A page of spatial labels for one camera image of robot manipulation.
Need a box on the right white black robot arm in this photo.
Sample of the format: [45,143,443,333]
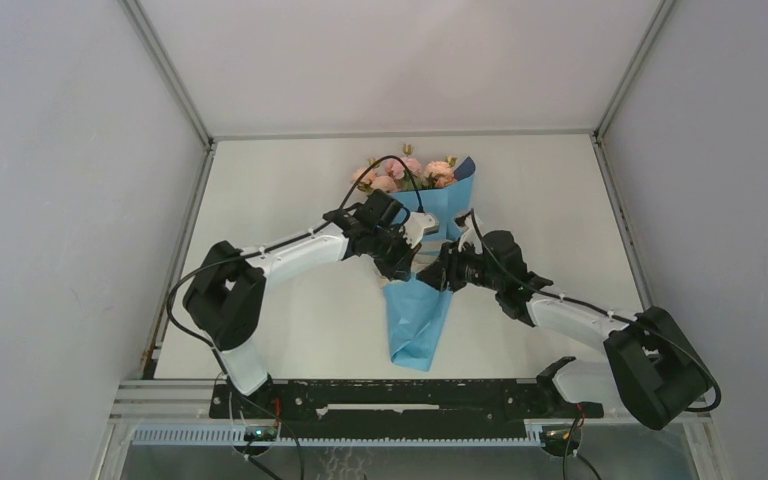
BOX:
[416,230,722,430]

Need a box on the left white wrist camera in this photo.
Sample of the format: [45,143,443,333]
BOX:
[402,212,440,248]

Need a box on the blue wrapping paper sheet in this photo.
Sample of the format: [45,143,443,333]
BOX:
[382,157,476,372]

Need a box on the pink fake flower bunch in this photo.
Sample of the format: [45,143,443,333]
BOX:
[351,144,458,194]

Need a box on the cream lace ribbon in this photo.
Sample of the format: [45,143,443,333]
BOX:
[373,251,438,281]

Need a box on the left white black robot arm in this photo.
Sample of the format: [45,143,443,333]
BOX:
[164,190,439,417]

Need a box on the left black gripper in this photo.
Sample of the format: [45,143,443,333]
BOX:
[368,225,421,282]

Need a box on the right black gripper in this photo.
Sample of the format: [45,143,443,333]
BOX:
[415,236,503,292]

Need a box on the white cable duct strip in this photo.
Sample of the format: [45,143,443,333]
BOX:
[130,425,546,447]

